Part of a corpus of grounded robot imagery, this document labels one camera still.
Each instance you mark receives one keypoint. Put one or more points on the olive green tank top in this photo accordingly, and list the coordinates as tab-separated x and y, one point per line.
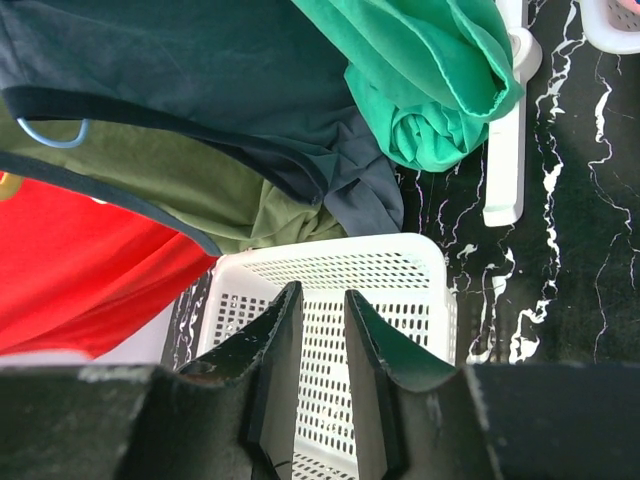
222	205

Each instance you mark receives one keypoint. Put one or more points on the small white laundry basket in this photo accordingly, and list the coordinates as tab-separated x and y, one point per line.
611	26

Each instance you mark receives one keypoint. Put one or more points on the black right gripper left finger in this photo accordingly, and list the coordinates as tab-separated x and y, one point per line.
252	379

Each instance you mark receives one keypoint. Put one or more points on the red tank top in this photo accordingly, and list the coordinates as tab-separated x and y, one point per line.
78	275

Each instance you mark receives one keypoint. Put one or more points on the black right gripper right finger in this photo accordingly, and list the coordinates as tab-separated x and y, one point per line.
405	401

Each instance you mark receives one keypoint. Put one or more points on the dark navy tank top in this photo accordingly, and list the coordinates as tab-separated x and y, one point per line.
253	79

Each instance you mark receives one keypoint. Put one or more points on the green t-shirt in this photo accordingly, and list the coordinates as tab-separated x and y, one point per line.
428	77

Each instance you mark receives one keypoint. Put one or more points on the large white perforated basket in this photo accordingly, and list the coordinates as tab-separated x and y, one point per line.
403	276

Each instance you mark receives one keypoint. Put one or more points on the white clothes rack frame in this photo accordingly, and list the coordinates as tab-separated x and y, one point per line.
506	156

